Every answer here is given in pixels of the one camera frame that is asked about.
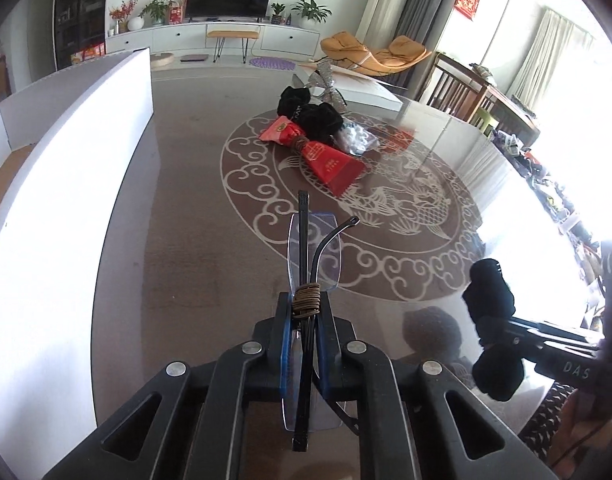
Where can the orange lounge chair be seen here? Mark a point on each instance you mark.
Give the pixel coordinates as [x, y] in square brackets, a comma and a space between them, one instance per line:
[376, 52]

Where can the sheer window curtain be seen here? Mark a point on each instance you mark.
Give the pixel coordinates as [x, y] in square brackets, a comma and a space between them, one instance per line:
[546, 55]

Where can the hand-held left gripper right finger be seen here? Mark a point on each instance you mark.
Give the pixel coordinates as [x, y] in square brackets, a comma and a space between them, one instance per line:
[322, 350]

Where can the person's right hand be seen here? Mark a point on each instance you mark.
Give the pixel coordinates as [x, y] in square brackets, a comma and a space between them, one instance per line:
[581, 425]

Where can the purple floor mat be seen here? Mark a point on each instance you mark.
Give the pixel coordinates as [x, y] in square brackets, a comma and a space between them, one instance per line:
[272, 63]

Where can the black fuzzy cloth bundle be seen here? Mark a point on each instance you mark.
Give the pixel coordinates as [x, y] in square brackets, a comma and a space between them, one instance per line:
[311, 112]

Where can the white vase with red flowers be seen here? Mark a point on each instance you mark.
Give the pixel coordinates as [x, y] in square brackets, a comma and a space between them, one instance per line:
[133, 22]

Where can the grey curtain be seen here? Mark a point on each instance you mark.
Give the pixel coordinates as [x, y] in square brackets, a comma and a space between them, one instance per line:
[418, 5]

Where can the leafy potted plant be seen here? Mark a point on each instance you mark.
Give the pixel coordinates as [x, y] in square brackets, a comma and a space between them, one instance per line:
[157, 10]

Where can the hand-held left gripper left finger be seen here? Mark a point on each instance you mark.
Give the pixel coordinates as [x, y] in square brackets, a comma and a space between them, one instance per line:
[285, 350]

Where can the dark display cabinet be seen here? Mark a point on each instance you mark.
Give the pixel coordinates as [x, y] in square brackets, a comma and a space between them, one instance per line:
[81, 5]

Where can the silver sequin bow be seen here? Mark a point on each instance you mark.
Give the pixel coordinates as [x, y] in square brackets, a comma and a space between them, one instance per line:
[328, 82]

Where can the orange top bench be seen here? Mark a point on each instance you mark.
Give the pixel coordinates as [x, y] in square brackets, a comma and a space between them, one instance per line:
[233, 35]

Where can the red packet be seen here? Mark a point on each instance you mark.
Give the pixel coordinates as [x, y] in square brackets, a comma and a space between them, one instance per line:
[326, 162]

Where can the wooden chair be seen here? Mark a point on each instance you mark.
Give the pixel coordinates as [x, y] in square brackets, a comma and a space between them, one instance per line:
[476, 95]

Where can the large potted green plant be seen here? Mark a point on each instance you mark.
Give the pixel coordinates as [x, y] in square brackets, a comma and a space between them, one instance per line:
[310, 10]

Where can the flat white box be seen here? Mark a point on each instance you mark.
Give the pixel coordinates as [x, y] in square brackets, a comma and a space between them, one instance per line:
[366, 87]

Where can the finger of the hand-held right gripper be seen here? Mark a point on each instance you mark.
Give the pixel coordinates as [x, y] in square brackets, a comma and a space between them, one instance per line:
[561, 367]
[556, 331]

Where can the white television cabinet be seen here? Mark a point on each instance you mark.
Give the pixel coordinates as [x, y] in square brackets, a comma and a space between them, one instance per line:
[186, 35]

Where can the pile of small clutter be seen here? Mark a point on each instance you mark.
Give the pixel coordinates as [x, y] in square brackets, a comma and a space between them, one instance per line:
[546, 180]

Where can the rimless glasses with black temples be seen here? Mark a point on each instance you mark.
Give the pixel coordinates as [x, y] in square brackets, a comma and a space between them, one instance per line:
[306, 255]

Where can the small potted green plant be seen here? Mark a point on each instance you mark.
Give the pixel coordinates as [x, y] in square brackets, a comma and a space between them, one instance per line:
[277, 14]

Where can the large white box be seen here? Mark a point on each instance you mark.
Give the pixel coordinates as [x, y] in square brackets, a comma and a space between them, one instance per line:
[61, 240]

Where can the red wall decoration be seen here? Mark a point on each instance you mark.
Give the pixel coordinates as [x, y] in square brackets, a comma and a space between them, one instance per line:
[468, 1]

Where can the black sock bundle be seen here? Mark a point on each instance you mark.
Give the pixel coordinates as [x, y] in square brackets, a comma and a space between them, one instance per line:
[491, 320]

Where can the bag of white beads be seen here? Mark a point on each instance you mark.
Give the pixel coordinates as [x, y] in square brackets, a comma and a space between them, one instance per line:
[356, 137]

